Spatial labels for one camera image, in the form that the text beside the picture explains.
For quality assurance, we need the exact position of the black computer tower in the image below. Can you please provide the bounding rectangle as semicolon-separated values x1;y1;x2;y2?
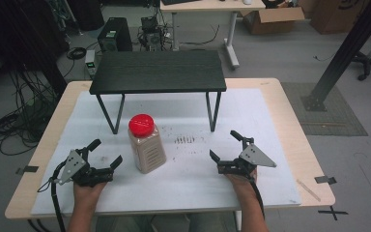
97;16;133;53

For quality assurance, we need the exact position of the open-frame computer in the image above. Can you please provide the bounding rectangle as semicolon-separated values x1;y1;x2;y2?
137;14;167;52

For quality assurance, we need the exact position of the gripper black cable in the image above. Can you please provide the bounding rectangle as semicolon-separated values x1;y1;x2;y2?
248;175;266;220
37;159;68;232

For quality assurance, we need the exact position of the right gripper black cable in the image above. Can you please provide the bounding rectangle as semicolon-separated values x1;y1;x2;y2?
248;175;266;220

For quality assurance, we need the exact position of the black metal beam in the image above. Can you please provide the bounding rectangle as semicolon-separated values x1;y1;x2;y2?
300;0;371;112

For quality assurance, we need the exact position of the loose black floor cable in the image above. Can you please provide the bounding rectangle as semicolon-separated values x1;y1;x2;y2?
181;23;221;46

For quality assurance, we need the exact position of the black keyboard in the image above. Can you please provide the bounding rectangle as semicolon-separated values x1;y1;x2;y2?
160;0;201;6

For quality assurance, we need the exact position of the large closed cardboard box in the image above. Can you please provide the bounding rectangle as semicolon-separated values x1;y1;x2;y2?
308;0;371;35

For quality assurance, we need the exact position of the black shelf riser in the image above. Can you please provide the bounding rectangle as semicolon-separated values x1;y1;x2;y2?
89;49;228;135

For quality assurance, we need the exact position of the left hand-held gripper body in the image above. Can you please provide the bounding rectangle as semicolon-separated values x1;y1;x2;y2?
57;146;115;189

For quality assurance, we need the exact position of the grey floor mat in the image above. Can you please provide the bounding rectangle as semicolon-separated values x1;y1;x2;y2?
281;81;368;137

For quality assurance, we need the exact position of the black tape piece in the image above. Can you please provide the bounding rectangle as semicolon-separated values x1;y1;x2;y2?
314;175;338;186
15;164;40;176

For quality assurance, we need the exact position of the person's right hand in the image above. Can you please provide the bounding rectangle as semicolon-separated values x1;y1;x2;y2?
226;168;259;195

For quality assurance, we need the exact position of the white table leg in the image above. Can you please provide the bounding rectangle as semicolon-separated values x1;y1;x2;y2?
234;210;243;232

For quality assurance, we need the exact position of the coiled black cable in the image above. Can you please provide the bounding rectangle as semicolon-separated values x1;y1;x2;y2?
66;46;88;61

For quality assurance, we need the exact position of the black office chair base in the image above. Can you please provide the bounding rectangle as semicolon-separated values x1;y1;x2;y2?
350;50;371;82

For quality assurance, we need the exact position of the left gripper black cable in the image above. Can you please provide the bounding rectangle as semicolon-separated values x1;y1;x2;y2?
37;159;68;232

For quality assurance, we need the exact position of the open cardboard box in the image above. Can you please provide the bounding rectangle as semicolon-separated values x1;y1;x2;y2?
239;6;306;36

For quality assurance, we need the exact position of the grey power supply unit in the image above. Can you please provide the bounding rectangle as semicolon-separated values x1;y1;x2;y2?
84;48;100;77

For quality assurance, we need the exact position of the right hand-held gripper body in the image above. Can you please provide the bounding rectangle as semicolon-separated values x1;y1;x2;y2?
217;136;278;177

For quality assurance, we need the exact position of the black tape cross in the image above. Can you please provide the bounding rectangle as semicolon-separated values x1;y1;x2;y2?
317;205;349;222

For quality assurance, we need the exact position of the dark curtain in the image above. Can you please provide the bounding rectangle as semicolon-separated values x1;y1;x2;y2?
0;0;70;96

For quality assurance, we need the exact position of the light wooden table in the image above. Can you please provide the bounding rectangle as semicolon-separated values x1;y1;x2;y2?
4;77;336;221

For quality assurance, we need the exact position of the person's left hand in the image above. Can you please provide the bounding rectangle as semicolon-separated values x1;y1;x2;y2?
72;181;108;208

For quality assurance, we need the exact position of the white table mat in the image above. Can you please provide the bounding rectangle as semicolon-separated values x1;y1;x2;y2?
30;88;302;217

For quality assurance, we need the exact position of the tangle of black floor cables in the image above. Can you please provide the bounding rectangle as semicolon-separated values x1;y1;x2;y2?
0;69;66;157

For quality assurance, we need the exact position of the clear jar with red lid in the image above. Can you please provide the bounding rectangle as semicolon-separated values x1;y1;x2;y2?
128;113;168;175

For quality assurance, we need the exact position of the white-legged desk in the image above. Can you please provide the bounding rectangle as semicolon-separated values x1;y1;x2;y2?
159;0;267;70

